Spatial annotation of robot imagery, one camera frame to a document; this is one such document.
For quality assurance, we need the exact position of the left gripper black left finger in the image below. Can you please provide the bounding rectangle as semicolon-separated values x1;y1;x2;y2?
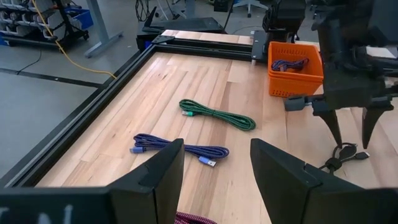
107;138;186;224

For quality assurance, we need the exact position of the grey desk leg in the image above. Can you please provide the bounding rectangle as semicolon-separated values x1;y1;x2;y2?
83;0;124;59

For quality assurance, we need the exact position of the orange plastic basket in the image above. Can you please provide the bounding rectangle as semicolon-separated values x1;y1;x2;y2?
267;40;325;98

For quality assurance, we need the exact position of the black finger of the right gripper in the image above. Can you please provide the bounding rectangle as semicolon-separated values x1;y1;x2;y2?
312;108;343;149
361;105;395;150

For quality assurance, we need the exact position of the yellow floor cable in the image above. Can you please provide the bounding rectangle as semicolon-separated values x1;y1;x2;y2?
30;0;118;80

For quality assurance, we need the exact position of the thin black USB cable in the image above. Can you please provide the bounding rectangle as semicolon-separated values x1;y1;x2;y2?
318;142;371;175

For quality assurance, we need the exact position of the shelf cart with bins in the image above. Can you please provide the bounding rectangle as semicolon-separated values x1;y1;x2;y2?
0;0;91;49

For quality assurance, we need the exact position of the thin black floor cable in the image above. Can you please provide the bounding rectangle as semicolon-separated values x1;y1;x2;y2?
16;49;43;76

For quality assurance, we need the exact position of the blue storage bin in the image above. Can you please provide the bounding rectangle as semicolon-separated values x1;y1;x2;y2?
64;7;95;30

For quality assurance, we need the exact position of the purple braided USB cable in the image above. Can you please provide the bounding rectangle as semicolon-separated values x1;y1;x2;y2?
271;57;310;73

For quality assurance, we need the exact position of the black cable bundle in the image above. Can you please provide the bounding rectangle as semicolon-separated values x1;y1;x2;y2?
134;0;150;22

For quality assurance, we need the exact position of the office chair base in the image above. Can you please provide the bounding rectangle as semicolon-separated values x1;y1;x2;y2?
232;0;269;18

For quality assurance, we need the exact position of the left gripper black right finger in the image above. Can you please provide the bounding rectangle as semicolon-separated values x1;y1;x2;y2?
250;138;366;224

